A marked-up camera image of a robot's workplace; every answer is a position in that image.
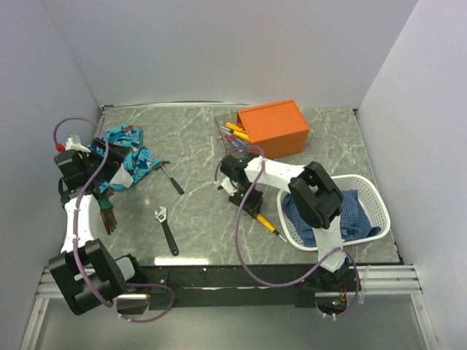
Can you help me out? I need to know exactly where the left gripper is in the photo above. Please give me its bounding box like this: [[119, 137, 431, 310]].
[[81, 138, 131, 183]]

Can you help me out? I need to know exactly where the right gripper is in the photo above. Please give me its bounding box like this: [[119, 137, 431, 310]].
[[228, 183, 263, 219]]

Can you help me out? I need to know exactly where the green hex key set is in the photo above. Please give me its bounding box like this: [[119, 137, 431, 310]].
[[98, 193, 117, 236]]

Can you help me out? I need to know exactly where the red blue screwdriver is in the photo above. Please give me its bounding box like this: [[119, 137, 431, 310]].
[[227, 138, 250, 153], [225, 134, 242, 147]]

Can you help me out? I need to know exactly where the clear plastic drawer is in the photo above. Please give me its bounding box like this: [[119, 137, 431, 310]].
[[214, 112, 250, 152]]

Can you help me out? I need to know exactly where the yellow slim screwdriver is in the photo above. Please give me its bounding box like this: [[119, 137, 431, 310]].
[[226, 122, 244, 133]]

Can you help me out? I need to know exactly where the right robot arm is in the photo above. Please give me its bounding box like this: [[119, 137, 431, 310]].
[[215, 152, 350, 291]]

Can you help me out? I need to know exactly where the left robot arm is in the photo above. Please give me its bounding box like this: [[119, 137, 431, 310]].
[[48, 135, 145, 316]]

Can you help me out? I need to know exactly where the turquoise shark print cloth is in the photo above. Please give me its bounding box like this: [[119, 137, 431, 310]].
[[89, 124, 164, 194]]

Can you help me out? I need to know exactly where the black adjustable wrench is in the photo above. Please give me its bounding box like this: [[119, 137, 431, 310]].
[[155, 206, 180, 256]]

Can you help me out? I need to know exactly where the orange drawer cabinet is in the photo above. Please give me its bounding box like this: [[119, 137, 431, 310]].
[[236, 99, 310, 159]]

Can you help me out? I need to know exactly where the black base crossbar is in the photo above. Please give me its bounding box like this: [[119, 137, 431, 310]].
[[132, 264, 361, 308]]

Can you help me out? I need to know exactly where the blue checked cloth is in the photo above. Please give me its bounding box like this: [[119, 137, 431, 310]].
[[282, 190, 381, 247]]

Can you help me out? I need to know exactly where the white plastic basket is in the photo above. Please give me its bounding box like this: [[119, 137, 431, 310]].
[[277, 174, 390, 252]]

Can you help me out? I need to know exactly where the black handled hammer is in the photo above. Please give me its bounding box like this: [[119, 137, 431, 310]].
[[155, 160, 185, 195]]

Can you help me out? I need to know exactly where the aluminium rail frame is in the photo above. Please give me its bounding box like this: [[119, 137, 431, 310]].
[[20, 104, 441, 350]]

